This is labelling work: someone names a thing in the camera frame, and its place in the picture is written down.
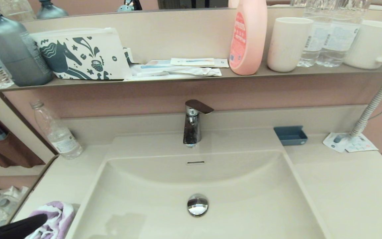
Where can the white sachet with text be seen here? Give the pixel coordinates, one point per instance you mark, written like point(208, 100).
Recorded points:
point(363, 145)

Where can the chrome faucet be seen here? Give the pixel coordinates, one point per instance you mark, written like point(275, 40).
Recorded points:
point(192, 129)

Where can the large clear water bottle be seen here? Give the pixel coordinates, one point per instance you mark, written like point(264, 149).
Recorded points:
point(316, 39)
point(340, 39)

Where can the white pouch horse print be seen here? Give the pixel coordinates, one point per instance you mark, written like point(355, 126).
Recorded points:
point(111, 49)

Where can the pink lotion bottle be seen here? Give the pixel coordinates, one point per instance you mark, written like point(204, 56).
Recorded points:
point(254, 39)

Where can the white paper toothbrush packet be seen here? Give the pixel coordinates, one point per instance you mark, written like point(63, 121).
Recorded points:
point(194, 62)

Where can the blue soap dish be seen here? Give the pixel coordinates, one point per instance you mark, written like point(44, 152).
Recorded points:
point(290, 136)

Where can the small clear plastic bottle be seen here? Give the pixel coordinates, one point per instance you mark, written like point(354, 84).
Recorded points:
point(60, 138)

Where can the grey bottle teal cap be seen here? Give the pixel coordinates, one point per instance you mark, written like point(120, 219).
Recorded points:
point(13, 49)

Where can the grey wall shelf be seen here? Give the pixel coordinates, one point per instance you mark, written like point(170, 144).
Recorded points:
point(244, 76)

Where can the long white wrapped packet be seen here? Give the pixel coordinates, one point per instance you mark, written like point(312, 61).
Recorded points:
point(177, 71)

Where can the beige sink basin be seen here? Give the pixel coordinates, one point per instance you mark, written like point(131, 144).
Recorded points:
point(244, 199)

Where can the small printed white pouch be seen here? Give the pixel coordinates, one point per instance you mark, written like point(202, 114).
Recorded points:
point(128, 55)

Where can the chrome sink drain stopper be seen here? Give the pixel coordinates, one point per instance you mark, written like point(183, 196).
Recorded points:
point(197, 204)

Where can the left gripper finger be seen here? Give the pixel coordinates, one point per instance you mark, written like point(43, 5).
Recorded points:
point(15, 229)

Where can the purple white striped towel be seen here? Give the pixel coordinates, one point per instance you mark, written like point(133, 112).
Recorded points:
point(58, 219)

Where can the white sachet grey print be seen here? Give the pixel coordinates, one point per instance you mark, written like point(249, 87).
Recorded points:
point(335, 141)

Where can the wall mirror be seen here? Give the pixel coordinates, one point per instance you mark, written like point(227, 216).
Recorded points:
point(177, 5)

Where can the small flat white packet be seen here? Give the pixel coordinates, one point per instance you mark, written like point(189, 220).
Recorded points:
point(156, 62)

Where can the brown wall holder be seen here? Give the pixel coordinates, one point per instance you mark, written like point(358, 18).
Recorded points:
point(15, 152)

